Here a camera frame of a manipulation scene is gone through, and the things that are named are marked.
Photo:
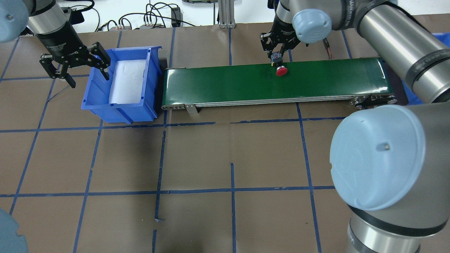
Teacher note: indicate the right blue plastic bin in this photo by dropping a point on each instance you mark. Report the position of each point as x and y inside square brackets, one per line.
[413, 99]

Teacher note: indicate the blue plastic bin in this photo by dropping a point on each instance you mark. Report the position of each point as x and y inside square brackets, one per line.
[97, 89]
[413, 99]

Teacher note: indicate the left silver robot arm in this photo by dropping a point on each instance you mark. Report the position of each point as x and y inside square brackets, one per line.
[53, 26]

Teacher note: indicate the left blue plastic bin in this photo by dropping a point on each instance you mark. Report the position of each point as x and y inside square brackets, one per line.
[97, 89]

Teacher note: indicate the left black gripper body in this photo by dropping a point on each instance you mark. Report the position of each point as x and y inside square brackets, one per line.
[60, 41]

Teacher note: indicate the red push button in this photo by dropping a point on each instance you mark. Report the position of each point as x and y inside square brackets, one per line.
[277, 63]

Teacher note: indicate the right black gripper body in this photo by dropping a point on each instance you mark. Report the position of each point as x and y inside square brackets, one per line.
[284, 29]

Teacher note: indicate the aluminium frame post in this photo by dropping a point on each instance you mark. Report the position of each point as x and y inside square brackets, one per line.
[226, 14]

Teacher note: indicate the black power adapter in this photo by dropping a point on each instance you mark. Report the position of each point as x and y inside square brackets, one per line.
[176, 17]

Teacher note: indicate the white foam pad left bin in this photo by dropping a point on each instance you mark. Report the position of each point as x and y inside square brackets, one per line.
[127, 82]

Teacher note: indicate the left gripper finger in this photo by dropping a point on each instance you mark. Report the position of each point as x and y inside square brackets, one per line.
[92, 56]
[46, 61]

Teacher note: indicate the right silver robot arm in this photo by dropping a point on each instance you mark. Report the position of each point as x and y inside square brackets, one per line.
[390, 164]

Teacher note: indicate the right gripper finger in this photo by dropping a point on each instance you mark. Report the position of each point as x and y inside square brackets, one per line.
[267, 42]

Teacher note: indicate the green conveyor belt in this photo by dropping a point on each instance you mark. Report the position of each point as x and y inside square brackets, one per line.
[364, 82]

